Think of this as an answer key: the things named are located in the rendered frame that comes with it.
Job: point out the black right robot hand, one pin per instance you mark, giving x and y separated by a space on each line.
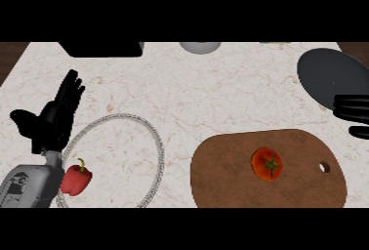
354 109

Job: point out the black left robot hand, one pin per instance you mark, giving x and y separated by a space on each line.
54 120

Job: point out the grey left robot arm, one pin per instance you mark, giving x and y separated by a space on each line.
27 187

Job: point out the dark grey pan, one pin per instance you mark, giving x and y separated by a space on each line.
327 74

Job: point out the red tomato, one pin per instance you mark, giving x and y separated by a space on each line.
268 164

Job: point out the brown wooden cutting board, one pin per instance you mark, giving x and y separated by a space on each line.
259 182

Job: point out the red bell pepper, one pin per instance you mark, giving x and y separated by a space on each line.
76 180

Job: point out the black appliance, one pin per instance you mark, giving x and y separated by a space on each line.
104 49

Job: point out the white bowl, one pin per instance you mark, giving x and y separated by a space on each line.
200 47

